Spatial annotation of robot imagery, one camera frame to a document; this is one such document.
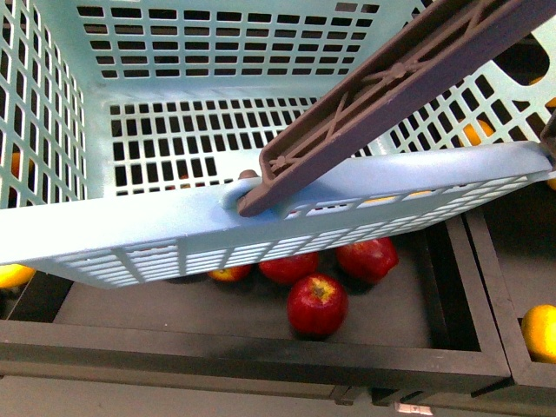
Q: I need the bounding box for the yellow lemon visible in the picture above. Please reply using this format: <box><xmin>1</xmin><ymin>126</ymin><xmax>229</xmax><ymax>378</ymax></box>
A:
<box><xmin>0</xmin><ymin>264</ymin><xmax>36</xmax><ymax>289</ymax></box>
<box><xmin>520</xmin><ymin>304</ymin><xmax>555</xmax><ymax>364</ymax></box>

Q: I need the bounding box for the light blue plastic basket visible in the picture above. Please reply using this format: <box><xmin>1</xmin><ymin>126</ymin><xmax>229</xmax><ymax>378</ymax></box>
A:
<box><xmin>1</xmin><ymin>1</ymin><xmax>555</xmax><ymax>288</ymax></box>

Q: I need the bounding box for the red yellow apple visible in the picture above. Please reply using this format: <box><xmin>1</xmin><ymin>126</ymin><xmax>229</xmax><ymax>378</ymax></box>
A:
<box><xmin>207</xmin><ymin>265</ymin><xmax>252</xmax><ymax>283</ymax></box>

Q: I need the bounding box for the brown basket handle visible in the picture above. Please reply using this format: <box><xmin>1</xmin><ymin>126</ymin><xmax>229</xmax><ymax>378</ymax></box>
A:
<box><xmin>237</xmin><ymin>1</ymin><xmax>555</xmax><ymax>217</ymax></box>

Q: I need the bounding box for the black display tray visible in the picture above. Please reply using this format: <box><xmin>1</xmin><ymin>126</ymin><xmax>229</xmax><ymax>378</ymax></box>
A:
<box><xmin>1</xmin><ymin>217</ymin><xmax>510</xmax><ymax>397</ymax></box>

